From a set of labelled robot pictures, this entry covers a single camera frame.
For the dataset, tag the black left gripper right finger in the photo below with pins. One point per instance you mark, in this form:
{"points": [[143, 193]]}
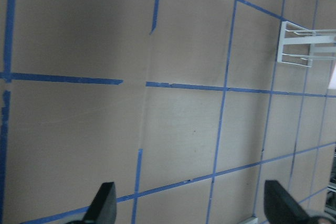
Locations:
{"points": [[280, 207]]}

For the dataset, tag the white wire cup rack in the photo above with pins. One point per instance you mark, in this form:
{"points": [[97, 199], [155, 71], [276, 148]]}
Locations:
{"points": [[301, 46]]}

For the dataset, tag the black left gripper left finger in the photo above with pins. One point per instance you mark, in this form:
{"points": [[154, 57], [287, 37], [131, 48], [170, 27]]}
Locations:
{"points": [[103, 208]]}

